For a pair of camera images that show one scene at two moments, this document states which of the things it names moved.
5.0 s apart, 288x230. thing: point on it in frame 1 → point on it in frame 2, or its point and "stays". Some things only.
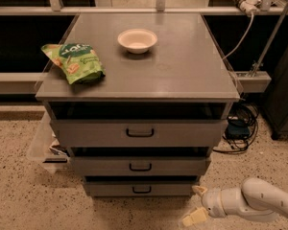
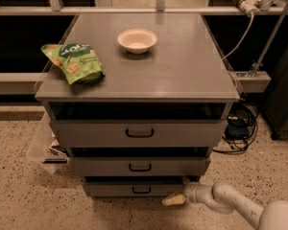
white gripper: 210,200 → 191,192
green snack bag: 79,61 stays
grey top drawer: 138,132 stays
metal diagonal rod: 274,34 stays
